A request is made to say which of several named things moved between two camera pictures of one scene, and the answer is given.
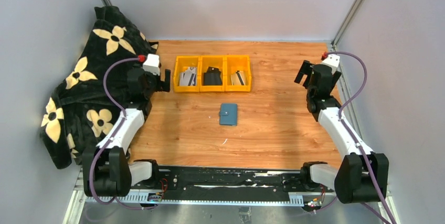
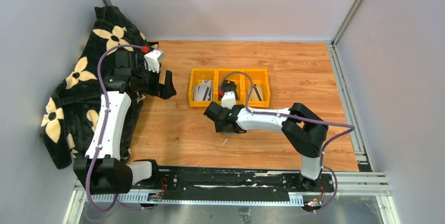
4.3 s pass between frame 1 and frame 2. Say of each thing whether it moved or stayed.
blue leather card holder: moved
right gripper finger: moved
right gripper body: moved
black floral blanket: stayed
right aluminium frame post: stayed
